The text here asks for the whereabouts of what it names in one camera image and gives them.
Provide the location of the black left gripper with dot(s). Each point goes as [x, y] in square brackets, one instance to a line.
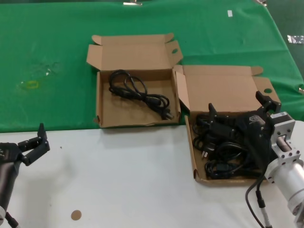
[8, 166]

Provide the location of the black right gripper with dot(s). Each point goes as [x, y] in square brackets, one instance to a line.
[255, 133]

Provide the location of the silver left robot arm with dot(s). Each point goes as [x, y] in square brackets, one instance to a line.
[1, 211]

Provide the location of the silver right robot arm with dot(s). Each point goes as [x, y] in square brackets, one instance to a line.
[292, 175]

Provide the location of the open cardboard box with torn rim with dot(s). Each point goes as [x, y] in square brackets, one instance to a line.
[128, 111]

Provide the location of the round cardboard disc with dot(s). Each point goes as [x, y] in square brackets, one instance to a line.
[76, 215]

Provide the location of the crumpled silver foil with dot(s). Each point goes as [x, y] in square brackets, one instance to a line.
[295, 39]

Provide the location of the green tablecloth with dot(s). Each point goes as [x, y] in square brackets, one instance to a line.
[59, 47]

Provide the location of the white tape strip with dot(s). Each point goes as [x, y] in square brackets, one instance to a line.
[229, 13]

